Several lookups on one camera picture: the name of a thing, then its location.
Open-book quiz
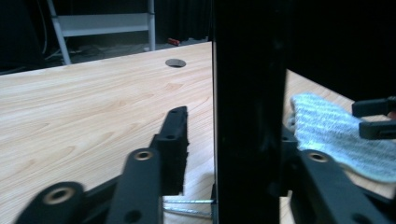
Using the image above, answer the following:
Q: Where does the white metal stand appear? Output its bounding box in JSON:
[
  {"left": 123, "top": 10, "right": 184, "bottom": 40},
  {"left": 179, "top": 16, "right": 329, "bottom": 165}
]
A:
[{"left": 46, "top": 0, "right": 157, "bottom": 65}]

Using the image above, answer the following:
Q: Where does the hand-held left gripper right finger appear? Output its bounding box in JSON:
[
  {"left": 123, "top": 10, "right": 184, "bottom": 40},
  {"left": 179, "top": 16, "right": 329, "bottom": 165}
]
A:
[{"left": 281, "top": 124, "right": 301, "bottom": 157}]

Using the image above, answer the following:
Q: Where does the light blue fluffy cloth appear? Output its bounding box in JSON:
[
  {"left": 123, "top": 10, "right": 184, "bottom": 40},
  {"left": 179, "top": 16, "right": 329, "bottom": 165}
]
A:
[{"left": 288, "top": 92, "right": 396, "bottom": 184}]

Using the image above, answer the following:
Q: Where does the grey table grommet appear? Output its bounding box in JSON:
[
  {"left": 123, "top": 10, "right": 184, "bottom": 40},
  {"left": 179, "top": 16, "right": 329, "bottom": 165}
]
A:
[{"left": 164, "top": 58, "right": 187, "bottom": 69}]

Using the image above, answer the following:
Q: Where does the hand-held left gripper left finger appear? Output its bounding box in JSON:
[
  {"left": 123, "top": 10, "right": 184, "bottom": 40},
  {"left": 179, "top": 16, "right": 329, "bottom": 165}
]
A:
[{"left": 150, "top": 105, "right": 190, "bottom": 196}]

